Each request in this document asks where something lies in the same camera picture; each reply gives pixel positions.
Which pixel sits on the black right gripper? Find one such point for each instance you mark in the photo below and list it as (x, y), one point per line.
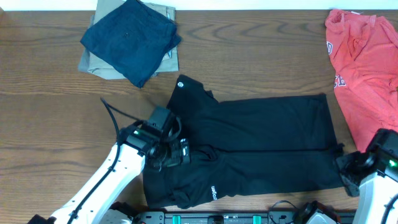
(343, 161)

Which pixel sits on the folded khaki pants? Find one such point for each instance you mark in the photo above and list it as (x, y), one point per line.
(89, 63)

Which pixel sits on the black t-shirt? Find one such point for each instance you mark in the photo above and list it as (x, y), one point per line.
(246, 147)

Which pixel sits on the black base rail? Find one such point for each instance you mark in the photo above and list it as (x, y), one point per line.
(233, 217)

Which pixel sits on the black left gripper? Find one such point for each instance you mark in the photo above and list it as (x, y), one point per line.
(176, 158)

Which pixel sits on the folded navy blue shorts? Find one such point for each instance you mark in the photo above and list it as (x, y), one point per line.
(133, 39)

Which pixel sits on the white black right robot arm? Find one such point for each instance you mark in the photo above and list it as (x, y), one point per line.
(372, 177)

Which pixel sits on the red t-shirt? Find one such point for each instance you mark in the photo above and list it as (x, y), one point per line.
(363, 51)

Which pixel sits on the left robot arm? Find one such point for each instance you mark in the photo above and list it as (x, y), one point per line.
(139, 145)

